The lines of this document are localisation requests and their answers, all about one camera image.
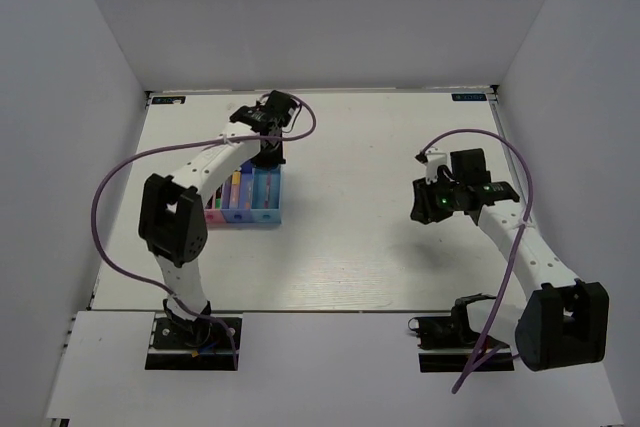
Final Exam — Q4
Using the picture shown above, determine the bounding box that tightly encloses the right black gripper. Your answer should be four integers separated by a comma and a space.
411, 171, 465, 224

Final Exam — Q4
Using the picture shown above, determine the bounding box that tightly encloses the pink orange cap highlighter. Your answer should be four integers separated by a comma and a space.
228, 171, 241, 209

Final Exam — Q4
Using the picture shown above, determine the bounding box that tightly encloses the grey orange cap highlighter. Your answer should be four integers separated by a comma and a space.
239, 173, 253, 210

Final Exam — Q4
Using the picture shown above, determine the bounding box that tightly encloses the thin pink pen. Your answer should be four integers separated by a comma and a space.
264, 172, 272, 209

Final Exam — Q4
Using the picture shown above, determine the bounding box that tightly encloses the black green cap marker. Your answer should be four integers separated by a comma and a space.
213, 186, 223, 209

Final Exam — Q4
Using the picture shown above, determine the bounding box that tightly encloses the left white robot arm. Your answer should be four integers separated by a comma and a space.
138, 90, 300, 346

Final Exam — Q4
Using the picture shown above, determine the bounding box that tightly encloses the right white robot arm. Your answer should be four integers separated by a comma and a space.
410, 148, 609, 371

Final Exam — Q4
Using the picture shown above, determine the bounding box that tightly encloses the light blue container bin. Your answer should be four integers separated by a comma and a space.
250, 168, 282, 224

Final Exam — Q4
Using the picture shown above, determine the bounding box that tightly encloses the left corner label sticker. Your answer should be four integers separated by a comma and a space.
151, 96, 186, 105

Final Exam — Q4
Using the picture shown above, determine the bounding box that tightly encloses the corner label sticker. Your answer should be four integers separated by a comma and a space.
451, 92, 487, 102
151, 96, 186, 105

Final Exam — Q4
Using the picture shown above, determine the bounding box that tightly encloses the dark blue container bin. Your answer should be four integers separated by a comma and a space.
220, 161, 254, 223

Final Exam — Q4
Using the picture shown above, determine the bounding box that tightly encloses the right corner label sticker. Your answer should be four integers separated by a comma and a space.
451, 92, 487, 102

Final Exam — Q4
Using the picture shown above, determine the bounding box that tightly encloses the pink container bin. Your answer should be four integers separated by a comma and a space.
204, 191, 226, 227

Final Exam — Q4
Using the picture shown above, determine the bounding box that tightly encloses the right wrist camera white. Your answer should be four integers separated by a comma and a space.
416, 147, 448, 185

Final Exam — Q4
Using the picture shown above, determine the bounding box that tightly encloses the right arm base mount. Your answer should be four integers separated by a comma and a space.
407, 294, 519, 373

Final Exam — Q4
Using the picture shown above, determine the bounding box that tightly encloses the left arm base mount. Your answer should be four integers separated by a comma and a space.
144, 316, 242, 372

